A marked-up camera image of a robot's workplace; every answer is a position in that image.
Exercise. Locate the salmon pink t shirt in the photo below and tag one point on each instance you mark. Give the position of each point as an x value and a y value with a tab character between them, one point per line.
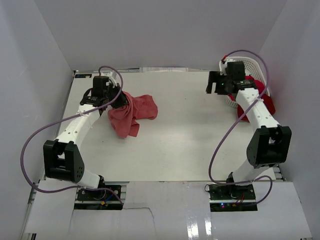
124	119

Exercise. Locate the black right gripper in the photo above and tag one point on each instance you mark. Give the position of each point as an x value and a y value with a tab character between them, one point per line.
214	77

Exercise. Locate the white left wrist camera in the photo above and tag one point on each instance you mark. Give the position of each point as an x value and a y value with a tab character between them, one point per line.
112	76

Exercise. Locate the white plastic basket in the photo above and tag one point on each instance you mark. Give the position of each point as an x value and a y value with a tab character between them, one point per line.
251	67

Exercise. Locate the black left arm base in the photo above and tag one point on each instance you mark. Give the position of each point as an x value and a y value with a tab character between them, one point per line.
101	200

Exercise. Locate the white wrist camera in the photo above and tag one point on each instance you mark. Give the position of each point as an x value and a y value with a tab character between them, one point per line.
223	65
112	76

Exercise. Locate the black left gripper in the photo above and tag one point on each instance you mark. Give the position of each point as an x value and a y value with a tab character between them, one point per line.
123	101

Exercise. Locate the black table label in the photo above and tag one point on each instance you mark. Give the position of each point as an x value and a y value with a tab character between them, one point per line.
82	76

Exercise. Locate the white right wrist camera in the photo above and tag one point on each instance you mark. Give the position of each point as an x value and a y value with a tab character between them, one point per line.
223	65

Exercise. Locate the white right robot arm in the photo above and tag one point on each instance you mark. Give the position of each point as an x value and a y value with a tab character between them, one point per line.
270	142

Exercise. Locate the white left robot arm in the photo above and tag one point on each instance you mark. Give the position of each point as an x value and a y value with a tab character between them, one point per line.
62	157

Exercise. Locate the red t shirt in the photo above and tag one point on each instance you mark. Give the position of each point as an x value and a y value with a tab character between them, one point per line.
268	102

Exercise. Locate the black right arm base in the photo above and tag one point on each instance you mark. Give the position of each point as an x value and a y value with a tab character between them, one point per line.
231	198

